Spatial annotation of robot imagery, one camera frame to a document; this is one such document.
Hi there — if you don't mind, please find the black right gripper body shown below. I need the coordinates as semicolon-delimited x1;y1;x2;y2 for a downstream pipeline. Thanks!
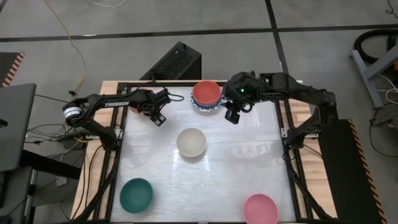
223;71;261;107

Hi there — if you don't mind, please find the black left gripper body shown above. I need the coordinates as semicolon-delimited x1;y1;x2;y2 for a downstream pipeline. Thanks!
136;88;172;116

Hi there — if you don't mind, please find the blue patterned paper bowl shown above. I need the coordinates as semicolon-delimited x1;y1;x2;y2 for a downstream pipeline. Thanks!
190;91;227;114

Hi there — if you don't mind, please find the red bowl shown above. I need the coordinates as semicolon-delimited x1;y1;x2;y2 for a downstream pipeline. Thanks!
192;80;223;106

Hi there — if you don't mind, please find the beige bowl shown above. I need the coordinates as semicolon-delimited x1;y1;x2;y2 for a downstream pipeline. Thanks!
176;127;208;158

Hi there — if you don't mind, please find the teal bowl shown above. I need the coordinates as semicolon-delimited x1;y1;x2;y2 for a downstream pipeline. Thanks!
119;177;154;214

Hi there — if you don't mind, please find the pink bowl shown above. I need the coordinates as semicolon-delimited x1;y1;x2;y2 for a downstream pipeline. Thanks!
243;193;280;224

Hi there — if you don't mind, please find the black computer tower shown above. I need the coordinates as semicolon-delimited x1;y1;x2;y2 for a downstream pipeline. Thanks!
139;41;202;81

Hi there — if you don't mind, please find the large hazard striped black mat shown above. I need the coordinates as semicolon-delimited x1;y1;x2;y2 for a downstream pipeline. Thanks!
313;119;388;224

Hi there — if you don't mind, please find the grey metal stand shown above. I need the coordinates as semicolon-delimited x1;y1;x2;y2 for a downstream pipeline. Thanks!
350;45;398;110

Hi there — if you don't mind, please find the dark grey monitor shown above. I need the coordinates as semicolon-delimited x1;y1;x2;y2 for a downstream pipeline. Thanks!
0;83;37;174

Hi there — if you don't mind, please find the small hazard striped black mat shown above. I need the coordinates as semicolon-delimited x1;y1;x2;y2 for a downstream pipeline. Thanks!
0;52;25;88

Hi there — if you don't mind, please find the black aluminium table frame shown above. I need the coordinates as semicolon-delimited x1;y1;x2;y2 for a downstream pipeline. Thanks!
73;80;336;224

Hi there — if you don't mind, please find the yellow cable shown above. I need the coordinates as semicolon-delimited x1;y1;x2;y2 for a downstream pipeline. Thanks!
43;0;86;100

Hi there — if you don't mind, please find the black floor cable with plug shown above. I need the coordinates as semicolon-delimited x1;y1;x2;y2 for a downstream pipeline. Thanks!
34;89;94;106

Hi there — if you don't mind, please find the white floor cable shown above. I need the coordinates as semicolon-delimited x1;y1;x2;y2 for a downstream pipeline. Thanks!
85;0;128;9

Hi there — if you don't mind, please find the black cable bundle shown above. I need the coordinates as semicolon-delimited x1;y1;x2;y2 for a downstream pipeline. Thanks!
24;123;91;147

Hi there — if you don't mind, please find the black hose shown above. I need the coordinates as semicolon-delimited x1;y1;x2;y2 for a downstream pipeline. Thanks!
354;29;398;65

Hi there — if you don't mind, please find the white cable bundle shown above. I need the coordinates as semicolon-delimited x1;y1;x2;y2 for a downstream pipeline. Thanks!
376;74;398;105

